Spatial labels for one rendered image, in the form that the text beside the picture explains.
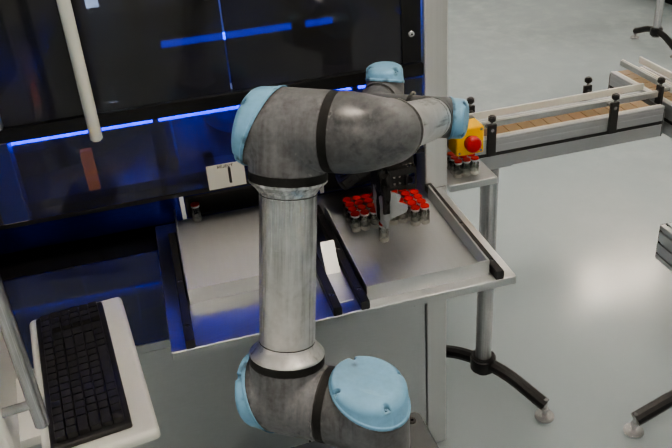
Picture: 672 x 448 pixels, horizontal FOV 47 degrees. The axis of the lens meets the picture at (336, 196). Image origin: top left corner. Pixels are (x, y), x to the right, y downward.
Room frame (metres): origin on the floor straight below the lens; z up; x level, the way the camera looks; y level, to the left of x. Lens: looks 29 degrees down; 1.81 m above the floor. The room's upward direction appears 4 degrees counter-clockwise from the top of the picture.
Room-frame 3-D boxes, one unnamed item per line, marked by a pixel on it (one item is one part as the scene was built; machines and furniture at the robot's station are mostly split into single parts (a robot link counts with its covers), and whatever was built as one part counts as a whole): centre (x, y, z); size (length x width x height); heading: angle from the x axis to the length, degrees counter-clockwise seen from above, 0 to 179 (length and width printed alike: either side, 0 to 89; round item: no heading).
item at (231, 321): (1.43, 0.04, 0.87); 0.70 x 0.48 x 0.02; 103
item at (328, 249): (1.30, 0.01, 0.91); 0.14 x 0.03 x 0.06; 13
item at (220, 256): (1.45, 0.22, 0.90); 0.34 x 0.26 x 0.04; 13
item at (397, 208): (1.42, -0.12, 0.97); 0.06 x 0.03 x 0.09; 103
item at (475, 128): (1.70, -0.33, 0.99); 0.08 x 0.07 x 0.07; 13
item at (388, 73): (1.44, -0.11, 1.23); 0.09 x 0.08 x 0.11; 159
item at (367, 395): (0.86, -0.02, 0.96); 0.13 x 0.12 x 0.14; 69
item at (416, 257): (1.42, -0.14, 0.90); 0.34 x 0.26 x 0.04; 13
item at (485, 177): (1.75, -0.33, 0.87); 0.14 x 0.13 x 0.02; 13
